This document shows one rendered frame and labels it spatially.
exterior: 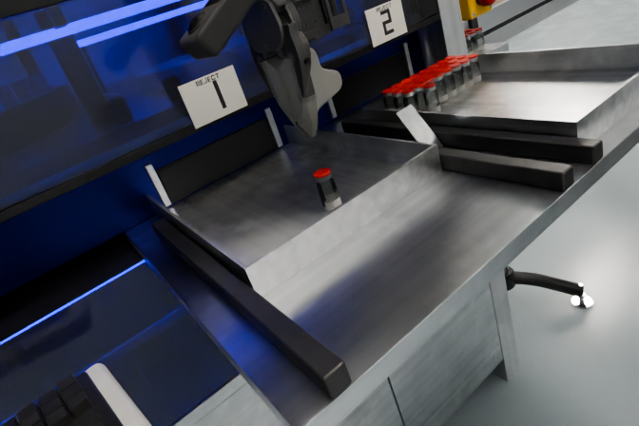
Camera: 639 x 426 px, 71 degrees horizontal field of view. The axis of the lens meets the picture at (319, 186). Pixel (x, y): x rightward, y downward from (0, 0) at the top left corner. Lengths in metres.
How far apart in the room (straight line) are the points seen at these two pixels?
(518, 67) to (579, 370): 0.90
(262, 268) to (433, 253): 0.15
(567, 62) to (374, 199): 0.44
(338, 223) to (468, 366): 0.85
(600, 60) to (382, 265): 0.50
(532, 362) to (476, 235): 1.09
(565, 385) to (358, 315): 1.12
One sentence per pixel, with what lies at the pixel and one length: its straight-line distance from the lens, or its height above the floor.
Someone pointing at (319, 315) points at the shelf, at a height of 0.88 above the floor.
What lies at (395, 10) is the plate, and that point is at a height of 1.03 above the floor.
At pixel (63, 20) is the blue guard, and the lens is 0.61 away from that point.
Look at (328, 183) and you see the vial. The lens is 0.50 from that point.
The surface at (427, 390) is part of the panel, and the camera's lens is 1.15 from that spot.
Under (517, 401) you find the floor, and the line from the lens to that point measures 1.41.
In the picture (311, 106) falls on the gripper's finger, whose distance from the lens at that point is 0.46.
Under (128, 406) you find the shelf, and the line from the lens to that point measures 0.53.
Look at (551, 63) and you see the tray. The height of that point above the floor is 0.89.
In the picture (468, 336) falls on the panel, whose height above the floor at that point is 0.26.
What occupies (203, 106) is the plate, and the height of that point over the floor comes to 1.01.
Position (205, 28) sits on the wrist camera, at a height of 1.11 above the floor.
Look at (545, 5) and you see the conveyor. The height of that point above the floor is 0.88.
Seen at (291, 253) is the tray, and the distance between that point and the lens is 0.43.
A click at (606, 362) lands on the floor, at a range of 1.50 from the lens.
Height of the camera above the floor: 1.12
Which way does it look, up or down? 24 degrees down
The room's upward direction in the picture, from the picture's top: 19 degrees counter-clockwise
